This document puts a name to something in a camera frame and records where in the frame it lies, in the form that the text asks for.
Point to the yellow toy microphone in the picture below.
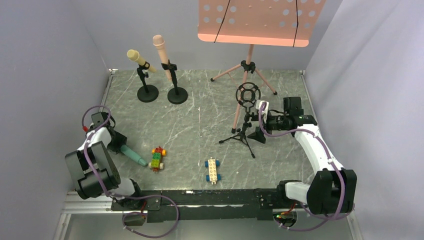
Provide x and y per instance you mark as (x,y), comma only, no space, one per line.
(134,56)

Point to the mint green toy microphone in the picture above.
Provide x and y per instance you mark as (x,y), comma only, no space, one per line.
(127,151)

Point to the black shock mount stand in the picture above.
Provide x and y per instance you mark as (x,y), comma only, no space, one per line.
(246,96)

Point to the white blue toy brick car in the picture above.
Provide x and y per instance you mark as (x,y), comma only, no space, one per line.
(212,176)

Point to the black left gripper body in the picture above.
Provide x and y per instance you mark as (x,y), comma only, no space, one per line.
(120,146)

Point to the colourful toy brick car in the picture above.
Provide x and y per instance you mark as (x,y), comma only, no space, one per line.
(156,164)

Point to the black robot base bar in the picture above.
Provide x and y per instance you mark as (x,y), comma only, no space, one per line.
(208,204)

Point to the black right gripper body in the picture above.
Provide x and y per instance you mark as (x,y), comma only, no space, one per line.
(268,122)

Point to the black round-base mic stand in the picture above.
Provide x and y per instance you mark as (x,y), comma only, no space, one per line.
(177,95)

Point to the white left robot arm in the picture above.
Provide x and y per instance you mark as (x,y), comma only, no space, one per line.
(91,167)

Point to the pink toy microphone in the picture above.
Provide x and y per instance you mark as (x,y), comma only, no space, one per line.
(159,43)

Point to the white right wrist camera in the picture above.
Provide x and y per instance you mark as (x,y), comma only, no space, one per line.
(263,108)

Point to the pink music stand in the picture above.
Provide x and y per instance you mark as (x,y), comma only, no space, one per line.
(281,23)

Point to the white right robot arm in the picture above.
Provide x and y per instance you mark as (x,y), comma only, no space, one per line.
(331,193)

